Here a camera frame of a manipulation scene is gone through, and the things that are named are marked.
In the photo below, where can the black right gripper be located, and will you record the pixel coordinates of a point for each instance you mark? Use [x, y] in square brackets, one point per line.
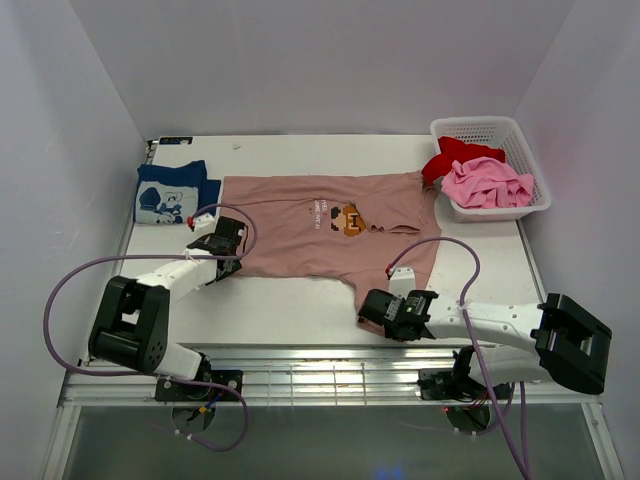
[389, 334]

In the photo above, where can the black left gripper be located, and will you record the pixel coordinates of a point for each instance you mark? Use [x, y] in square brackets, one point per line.
[238, 266]

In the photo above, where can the dusty pink printed t-shirt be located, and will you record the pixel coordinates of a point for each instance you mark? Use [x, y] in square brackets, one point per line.
[346, 228]

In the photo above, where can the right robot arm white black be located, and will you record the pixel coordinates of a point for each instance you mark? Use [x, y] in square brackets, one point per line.
[556, 340]

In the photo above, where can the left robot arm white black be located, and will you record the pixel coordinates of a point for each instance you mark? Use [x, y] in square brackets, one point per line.
[131, 328]

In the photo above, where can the folded blue printed t-shirt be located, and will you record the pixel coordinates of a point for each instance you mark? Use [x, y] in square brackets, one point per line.
[169, 195]

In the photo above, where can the small blue label sticker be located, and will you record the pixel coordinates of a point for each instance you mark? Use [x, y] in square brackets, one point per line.
[174, 140]

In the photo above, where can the bright pink t-shirt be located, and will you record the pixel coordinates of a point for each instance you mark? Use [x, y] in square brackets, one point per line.
[486, 183]

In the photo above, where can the red t-shirt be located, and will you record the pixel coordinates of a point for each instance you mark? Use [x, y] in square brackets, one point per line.
[452, 149]

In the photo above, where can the white plastic laundry basket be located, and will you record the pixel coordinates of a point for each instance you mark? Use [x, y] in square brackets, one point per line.
[502, 133]

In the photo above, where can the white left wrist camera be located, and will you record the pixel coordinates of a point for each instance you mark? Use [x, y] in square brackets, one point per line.
[202, 224]

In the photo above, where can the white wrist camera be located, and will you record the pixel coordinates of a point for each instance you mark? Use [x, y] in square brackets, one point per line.
[401, 280]
[202, 224]

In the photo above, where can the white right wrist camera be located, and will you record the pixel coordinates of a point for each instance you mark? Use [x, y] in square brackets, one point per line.
[401, 280]

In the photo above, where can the aluminium table frame rails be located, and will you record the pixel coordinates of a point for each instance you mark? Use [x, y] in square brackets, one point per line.
[296, 377]

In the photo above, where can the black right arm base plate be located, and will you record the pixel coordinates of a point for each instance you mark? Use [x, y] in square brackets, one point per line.
[445, 385]

